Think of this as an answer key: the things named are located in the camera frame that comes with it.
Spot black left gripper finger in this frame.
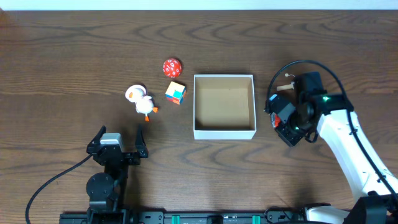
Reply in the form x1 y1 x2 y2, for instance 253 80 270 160
135 125 147 152
88 125 106 146

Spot red toy truck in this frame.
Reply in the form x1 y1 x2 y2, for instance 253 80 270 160
271 113 280 129

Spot wooden rattle drum toy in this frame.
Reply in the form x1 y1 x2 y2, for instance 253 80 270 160
276 73 295 91

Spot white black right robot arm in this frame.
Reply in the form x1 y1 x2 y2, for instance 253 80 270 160
269 72 397 223

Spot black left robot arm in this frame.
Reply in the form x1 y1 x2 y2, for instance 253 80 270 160
86 126 149 223

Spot white pink duck toy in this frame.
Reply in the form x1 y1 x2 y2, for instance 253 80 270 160
125 85 159 122

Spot multicolour puzzle cube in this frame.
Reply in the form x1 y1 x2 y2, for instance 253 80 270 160
165 82 186 105

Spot white cardboard box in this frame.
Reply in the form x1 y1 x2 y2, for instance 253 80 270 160
193 74 257 140

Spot red lettered ball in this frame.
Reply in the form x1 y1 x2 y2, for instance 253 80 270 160
162 58 182 78

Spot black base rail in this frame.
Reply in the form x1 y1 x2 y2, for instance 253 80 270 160
59 210 309 224

